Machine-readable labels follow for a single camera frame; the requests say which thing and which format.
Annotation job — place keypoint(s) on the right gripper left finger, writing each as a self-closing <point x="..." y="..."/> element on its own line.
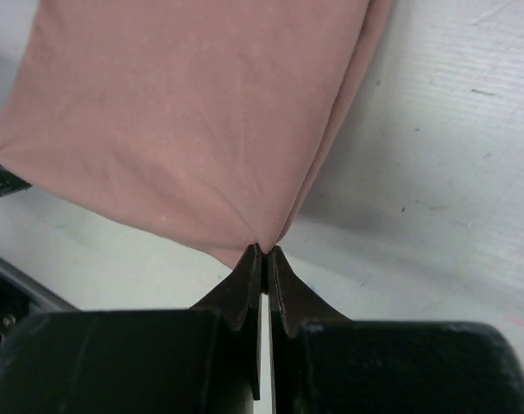
<point x="237" y="298"/>

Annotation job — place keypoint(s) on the dusty pink printed t shirt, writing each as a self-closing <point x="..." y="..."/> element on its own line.
<point x="205" y="122"/>

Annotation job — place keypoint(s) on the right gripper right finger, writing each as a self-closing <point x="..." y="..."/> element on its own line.
<point x="292" y="304"/>

